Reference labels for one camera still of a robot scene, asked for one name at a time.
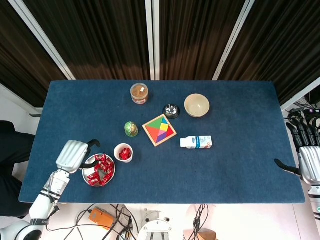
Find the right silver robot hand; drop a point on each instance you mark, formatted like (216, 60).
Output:
(310, 162)

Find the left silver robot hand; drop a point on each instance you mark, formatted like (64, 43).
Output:
(71, 156)

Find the red candy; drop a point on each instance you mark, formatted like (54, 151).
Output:
(100, 157)
(104, 178)
(94, 182)
(93, 176)
(128, 152)
(109, 163)
(122, 155)
(103, 166)
(110, 170)

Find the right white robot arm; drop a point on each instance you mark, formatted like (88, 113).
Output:
(315, 202)

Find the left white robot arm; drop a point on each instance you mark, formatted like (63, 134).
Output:
(42, 205)

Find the white plate of candies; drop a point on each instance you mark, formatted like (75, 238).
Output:
(87, 173)

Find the white paper cup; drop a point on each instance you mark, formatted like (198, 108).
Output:
(125, 161)

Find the black fabric object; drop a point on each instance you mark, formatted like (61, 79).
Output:
(12, 150)

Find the green gold nesting doll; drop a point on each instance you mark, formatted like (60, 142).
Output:
(131, 129)

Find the orange control box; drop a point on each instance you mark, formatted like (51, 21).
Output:
(101, 218)

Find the blue felt tablecloth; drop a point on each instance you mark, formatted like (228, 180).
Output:
(225, 162)

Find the large orange tangram triangle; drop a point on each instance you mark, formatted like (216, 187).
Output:
(153, 132)

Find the wooden tangram tray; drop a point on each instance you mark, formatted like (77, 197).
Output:
(155, 145)

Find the green tangram triangle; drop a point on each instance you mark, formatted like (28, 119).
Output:
(156, 124)

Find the clear plastic snack jar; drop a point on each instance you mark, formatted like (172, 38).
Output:
(139, 93)

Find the yellow tangram square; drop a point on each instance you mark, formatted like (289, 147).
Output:
(164, 127)

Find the cyan tangram triangle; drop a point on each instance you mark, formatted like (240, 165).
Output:
(165, 121)

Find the red tangram triangle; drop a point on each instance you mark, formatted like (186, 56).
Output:
(170, 132)

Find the white robot torso base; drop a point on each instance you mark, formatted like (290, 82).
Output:
(155, 230)

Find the white milk bottle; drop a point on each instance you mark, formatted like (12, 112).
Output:
(197, 142)

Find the dark brown curtain panel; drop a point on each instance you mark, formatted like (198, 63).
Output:
(20, 50)
(100, 37)
(287, 37)
(195, 37)

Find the beige bowl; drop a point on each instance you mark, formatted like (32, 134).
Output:
(197, 106)

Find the grey metal bracket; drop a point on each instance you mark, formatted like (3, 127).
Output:
(36, 115)

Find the white metal frame post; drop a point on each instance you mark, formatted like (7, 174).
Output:
(156, 37)
(300, 96)
(42, 37)
(25, 102)
(150, 37)
(233, 37)

